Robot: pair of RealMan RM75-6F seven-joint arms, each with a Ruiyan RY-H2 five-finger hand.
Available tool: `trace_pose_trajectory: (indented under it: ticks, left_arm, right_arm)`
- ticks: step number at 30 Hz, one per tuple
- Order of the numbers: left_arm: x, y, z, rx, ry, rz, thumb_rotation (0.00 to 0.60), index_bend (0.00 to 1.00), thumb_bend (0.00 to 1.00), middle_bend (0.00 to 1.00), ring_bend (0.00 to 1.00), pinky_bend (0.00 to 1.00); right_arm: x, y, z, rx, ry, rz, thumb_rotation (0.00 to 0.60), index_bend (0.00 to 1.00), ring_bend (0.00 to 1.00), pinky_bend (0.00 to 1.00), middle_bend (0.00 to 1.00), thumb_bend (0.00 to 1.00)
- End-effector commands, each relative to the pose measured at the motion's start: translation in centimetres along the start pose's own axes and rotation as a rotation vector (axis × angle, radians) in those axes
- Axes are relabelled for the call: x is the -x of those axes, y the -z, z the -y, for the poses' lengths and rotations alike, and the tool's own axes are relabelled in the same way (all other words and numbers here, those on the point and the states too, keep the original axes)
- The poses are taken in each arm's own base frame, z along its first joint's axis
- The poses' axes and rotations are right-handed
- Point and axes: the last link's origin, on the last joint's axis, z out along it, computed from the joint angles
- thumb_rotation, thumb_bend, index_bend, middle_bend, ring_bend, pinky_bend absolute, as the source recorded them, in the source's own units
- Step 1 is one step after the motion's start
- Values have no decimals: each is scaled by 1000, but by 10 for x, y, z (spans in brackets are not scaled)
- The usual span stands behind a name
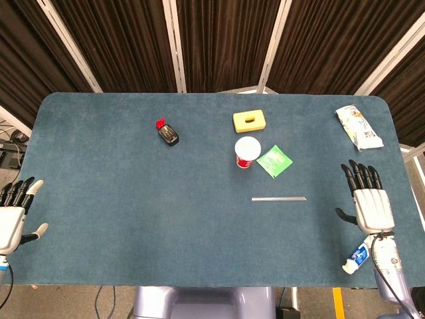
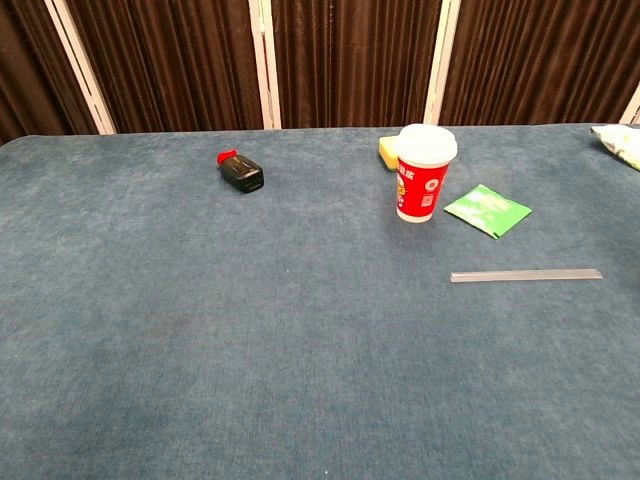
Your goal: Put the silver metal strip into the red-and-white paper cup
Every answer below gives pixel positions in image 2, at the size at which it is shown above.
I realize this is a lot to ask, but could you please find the white screen post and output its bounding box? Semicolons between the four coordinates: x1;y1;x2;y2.
43;0;117;136
247;0;282;131
423;0;462;127
618;83;640;126

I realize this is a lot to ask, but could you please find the red paper cup white lid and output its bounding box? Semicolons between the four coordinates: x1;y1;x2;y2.
393;123;459;225

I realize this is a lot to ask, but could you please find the blue table cloth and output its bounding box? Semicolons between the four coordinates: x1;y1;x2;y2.
0;122;640;480

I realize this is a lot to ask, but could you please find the white snack bag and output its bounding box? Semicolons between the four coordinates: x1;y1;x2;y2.
589;123;640;173

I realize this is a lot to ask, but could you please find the green sachet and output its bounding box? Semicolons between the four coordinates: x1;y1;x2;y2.
443;183;534;241

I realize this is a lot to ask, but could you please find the yellow sponge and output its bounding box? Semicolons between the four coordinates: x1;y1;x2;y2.
377;135;401;173

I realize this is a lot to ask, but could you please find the black bottle red cap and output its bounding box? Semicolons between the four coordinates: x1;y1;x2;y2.
215;148;265;195

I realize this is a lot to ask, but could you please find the dark brown curtain panel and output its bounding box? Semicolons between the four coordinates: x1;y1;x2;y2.
0;0;99;146
64;0;265;135
439;0;640;126
271;0;443;129

